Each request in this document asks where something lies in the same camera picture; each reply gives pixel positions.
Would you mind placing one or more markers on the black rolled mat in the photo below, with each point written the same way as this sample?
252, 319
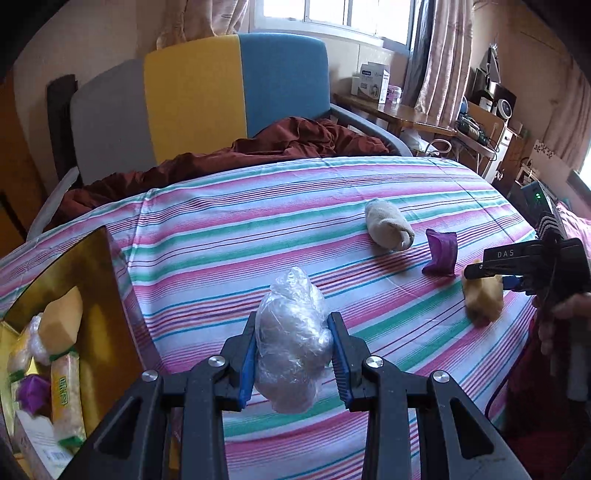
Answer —
60, 120

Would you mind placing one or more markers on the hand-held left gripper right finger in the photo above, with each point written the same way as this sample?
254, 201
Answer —
339, 364

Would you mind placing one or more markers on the purple plastic piece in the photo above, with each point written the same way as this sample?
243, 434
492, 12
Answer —
441, 254
32, 392

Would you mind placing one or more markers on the yellow sponge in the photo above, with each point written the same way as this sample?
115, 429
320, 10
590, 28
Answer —
60, 318
482, 300

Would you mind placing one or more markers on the white drawer cabinet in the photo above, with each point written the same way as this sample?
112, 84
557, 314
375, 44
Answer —
505, 152

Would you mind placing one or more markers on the person's right hand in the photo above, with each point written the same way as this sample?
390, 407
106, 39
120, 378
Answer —
572, 307

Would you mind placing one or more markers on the wooden side table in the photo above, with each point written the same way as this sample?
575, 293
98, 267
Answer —
406, 117

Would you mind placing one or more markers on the wooden wardrobe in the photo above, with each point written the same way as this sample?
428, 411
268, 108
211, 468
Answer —
18, 184

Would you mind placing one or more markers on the white appliance carton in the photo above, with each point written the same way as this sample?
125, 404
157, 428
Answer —
371, 83

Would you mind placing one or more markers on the striped bed sheet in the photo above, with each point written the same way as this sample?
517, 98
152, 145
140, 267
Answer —
277, 217

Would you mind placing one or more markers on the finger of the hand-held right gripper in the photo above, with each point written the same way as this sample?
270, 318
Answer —
515, 282
503, 258

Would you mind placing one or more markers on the gold metal tin box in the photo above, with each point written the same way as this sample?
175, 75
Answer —
99, 286

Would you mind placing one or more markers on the white round appliance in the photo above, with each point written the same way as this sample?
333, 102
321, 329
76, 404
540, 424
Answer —
504, 102

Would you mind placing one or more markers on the white flat cardboard box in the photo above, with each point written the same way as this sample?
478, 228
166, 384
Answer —
41, 452

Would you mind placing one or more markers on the window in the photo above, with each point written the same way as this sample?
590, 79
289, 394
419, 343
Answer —
332, 18

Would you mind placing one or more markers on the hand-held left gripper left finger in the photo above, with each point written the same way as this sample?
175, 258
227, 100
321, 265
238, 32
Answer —
247, 364

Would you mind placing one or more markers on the rolled beige sock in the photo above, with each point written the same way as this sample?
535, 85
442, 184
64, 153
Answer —
385, 221

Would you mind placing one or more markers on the maroon blanket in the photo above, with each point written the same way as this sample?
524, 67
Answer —
300, 138

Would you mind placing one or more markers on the clear plastic ball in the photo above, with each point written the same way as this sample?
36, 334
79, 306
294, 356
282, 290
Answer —
291, 341

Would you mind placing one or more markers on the beige floral curtain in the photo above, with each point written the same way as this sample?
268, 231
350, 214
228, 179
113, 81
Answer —
441, 60
203, 23

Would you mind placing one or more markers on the grey yellow blue sofa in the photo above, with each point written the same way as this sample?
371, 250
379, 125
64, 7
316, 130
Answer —
194, 92

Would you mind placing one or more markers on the small pink jar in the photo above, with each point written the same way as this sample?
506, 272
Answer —
395, 94

